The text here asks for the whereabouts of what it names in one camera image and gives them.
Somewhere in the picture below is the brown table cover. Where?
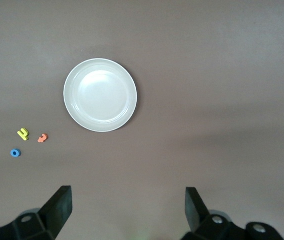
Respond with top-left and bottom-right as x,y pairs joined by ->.
0,0 -> 284,240

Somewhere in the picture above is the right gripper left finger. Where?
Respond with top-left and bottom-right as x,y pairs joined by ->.
10,185 -> 73,240

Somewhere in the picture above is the beige brown plate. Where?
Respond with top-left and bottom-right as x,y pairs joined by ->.
63,57 -> 138,133

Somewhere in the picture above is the yellow letter h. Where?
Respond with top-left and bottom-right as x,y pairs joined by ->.
17,127 -> 30,141

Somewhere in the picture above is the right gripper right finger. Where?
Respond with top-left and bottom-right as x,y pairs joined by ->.
181,186 -> 247,240

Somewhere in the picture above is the orange letter t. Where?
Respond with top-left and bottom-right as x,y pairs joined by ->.
37,132 -> 49,144

